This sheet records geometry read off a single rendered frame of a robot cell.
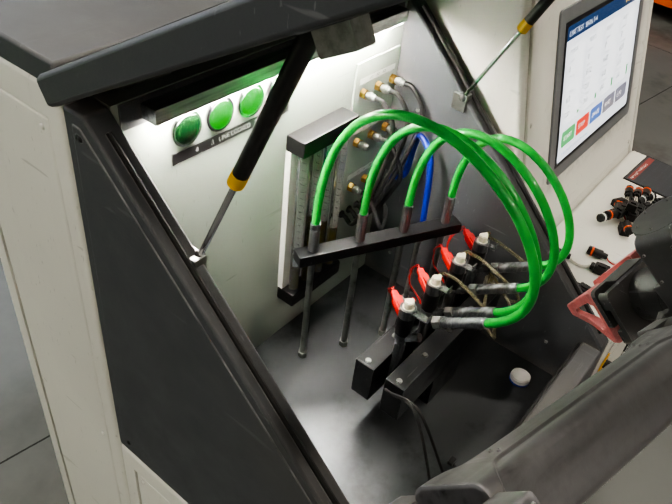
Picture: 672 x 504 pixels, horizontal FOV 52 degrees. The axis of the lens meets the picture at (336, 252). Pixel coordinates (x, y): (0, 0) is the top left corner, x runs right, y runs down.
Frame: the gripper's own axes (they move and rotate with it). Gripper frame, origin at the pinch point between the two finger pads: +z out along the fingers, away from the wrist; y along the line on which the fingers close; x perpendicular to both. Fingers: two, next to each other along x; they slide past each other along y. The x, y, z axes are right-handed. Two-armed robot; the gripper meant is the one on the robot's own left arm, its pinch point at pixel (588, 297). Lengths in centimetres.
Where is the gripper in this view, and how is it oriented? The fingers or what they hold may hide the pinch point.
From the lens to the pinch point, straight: 87.3
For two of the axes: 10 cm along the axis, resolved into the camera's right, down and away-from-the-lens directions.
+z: -3.8, 1.0, 9.2
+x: 5.3, 8.4, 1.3
